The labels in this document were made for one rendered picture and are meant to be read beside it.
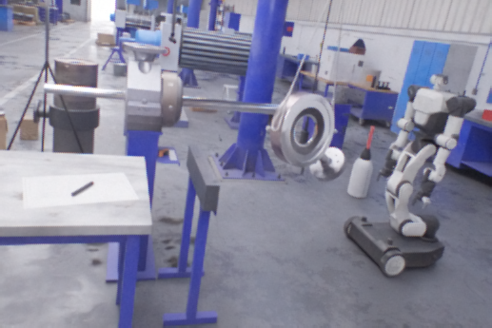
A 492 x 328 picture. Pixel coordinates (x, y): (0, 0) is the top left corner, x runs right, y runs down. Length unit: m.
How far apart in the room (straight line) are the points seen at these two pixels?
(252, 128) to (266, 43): 0.93
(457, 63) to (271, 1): 3.94
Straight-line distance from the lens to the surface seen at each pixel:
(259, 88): 4.44
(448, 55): 7.37
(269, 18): 4.39
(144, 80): 2.55
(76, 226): 1.63
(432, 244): 3.74
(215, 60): 6.28
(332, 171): 2.22
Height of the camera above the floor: 1.65
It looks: 15 degrees down
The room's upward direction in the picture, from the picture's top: 9 degrees clockwise
